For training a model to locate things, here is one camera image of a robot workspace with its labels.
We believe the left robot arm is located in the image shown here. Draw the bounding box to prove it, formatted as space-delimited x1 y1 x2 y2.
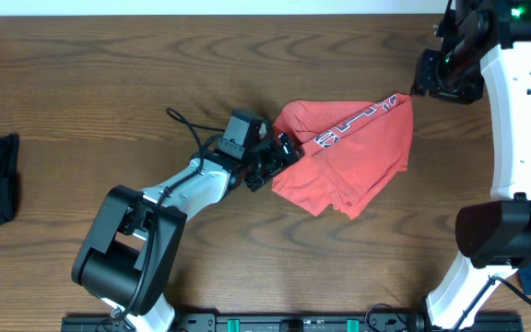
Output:
71 134 301 331

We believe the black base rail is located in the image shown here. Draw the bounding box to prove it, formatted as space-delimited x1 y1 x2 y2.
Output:
61 313 524 332

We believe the red printed t-shirt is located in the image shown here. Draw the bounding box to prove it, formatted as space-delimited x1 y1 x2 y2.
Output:
272 93 413 219

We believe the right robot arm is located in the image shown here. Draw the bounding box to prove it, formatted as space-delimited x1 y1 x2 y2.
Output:
406 0 531 331

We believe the left black cable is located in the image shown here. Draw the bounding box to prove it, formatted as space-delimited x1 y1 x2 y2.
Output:
110 107 226 323

